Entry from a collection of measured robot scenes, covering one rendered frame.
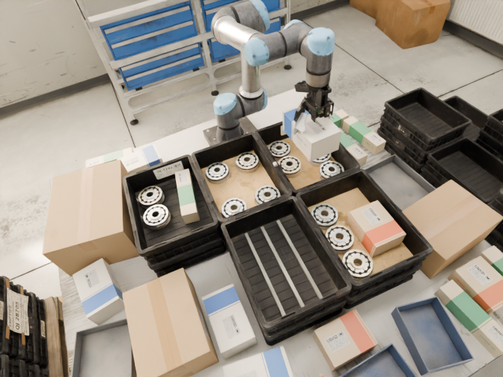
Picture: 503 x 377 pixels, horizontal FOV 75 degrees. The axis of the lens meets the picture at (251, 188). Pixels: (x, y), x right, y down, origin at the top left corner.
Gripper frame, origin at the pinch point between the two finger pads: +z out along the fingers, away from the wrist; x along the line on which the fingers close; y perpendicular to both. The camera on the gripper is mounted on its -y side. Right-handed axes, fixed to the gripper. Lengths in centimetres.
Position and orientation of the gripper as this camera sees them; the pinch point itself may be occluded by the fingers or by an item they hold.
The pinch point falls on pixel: (310, 126)
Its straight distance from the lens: 122.5
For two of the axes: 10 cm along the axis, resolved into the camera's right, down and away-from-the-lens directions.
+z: 0.9, 6.2, 7.8
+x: 9.0, -3.9, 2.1
